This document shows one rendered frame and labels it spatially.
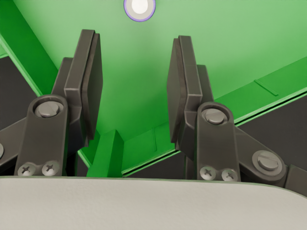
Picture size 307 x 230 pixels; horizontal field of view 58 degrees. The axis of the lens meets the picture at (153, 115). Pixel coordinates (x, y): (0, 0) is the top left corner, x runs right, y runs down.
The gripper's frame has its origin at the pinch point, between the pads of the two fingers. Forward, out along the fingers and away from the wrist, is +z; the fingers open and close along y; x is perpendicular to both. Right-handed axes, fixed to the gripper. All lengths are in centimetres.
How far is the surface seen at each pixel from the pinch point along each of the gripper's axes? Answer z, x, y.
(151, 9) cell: 6.3, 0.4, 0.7
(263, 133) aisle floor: 30, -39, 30
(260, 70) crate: 10.1, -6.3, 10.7
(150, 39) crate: 10.9, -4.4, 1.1
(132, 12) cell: 6.2, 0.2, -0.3
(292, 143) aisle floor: 29, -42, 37
